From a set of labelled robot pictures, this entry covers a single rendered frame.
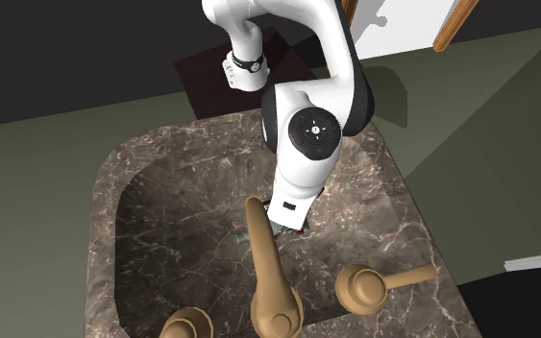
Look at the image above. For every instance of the dark red robot stand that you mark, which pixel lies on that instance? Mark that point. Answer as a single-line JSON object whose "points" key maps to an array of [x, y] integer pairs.
{"points": [[213, 89]]}

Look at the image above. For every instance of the small green patterned thing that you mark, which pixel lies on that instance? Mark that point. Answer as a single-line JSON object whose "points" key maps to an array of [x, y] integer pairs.
{"points": [[243, 239]]}

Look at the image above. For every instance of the brass faucet spout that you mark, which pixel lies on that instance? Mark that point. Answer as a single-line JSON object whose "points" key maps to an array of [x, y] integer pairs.
{"points": [[265, 262]]}

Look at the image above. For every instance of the white door with wooden frame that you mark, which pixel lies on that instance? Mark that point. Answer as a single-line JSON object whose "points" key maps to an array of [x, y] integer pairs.
{"points": [[401, 21]]}

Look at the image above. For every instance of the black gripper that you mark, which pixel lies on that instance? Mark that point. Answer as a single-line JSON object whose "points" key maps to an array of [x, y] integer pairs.
{"points": [[305, 227]]}

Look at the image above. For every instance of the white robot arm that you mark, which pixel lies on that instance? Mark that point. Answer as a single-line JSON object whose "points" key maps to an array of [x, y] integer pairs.
{"points": [[331, 61]]}

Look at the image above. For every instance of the brown marble sink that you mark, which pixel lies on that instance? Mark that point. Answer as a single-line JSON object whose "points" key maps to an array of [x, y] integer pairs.
{"points": [[167, 224]]}

